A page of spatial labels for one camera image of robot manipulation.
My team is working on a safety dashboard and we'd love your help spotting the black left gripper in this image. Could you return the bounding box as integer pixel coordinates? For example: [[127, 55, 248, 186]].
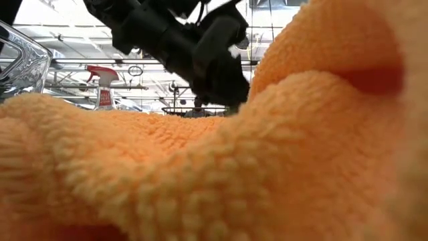
[[173, 15, 251, 108]]

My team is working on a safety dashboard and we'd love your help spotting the orange microfiber towel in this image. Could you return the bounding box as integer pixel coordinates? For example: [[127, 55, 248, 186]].
[[0, 0, 428, 241]]

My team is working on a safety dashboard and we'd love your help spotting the red-trigger spray bottle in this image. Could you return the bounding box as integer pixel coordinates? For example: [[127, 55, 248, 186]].
[[86, 65, 120, 111]]

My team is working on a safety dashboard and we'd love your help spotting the clear plastic bin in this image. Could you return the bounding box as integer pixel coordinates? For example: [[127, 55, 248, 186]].
[[0, 18, 54, 103]]

